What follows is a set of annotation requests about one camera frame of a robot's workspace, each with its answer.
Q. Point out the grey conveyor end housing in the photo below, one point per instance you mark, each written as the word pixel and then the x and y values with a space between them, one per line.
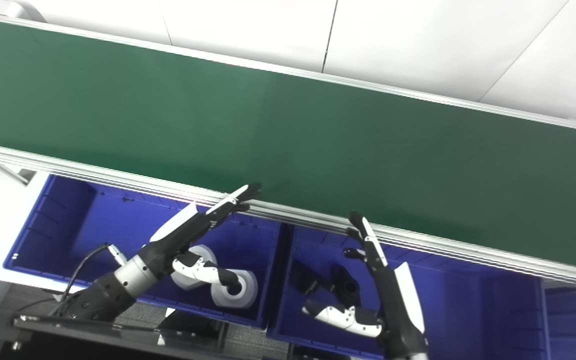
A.
pixel 25 10

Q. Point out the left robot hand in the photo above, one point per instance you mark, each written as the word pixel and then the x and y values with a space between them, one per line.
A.
pixel 178 245

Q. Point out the aluminium conveyor support strut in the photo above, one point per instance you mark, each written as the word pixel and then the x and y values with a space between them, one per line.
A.
pixel 3 172

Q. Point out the white cylindrical plastic part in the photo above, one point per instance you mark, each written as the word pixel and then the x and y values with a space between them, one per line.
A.
pixel 207 254
pixel 248 296

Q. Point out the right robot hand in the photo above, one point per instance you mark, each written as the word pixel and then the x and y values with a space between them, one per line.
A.
pixel 400 315

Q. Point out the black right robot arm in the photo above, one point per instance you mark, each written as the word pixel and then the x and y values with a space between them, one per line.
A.
pixel 418 356

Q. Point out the black plastic part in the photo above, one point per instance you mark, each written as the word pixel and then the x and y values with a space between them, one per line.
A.
pixel 345 287
pixel 303 280

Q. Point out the black flat metal plate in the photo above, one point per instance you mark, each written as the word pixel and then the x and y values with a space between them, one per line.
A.
pixel 93 340

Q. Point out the large blue plastic bin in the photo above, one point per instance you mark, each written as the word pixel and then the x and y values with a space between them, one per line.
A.
pixel 93 220
pixel 458 310
pixel 573 325

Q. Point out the green conveyor belt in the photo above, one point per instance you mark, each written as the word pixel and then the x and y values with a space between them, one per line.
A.
pixel 288 140
pixel 93 176

